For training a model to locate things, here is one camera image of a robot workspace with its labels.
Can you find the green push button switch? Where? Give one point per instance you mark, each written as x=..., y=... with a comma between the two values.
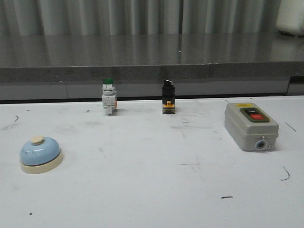
x=109, y=96

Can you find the grey on off switch box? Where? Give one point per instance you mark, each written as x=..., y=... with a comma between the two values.
x=250, y=127

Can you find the black selector switch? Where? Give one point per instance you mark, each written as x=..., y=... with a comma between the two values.
x=168, y=97

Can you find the blue and cream call bell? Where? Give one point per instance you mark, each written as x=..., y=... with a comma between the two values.
x=40, y=154

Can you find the grey stone counter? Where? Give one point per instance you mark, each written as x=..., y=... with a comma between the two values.
x=72, y=67

